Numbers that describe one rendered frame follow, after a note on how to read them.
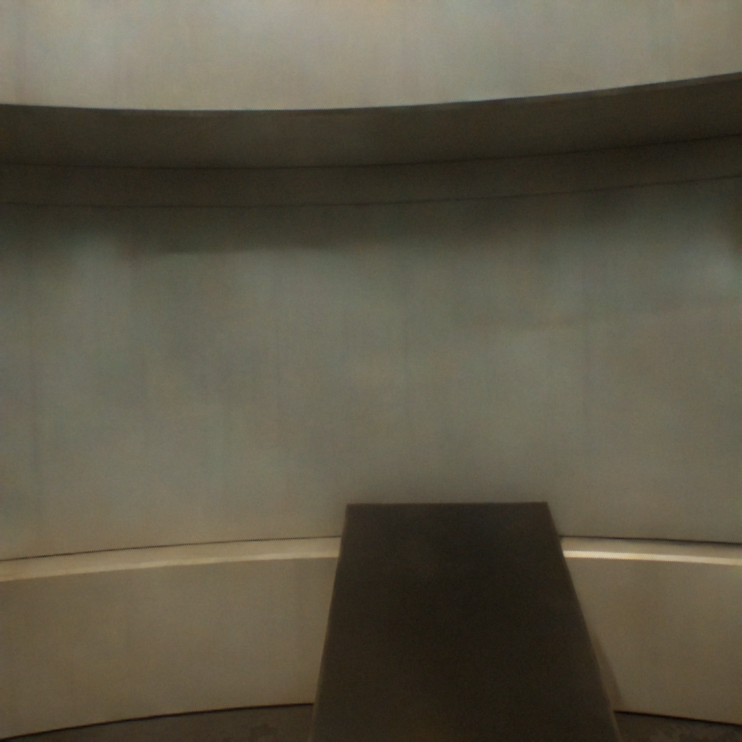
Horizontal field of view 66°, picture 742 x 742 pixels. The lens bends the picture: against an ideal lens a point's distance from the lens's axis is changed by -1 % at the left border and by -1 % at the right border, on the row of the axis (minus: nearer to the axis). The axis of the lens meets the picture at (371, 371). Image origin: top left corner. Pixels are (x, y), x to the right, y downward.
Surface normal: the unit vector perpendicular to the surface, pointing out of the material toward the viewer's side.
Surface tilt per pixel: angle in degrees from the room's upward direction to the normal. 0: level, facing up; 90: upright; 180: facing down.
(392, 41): 90
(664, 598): 90
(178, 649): 90
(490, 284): 90
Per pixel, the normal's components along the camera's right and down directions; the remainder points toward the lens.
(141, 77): 0.16, 0.02
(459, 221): -0.10, 0.03
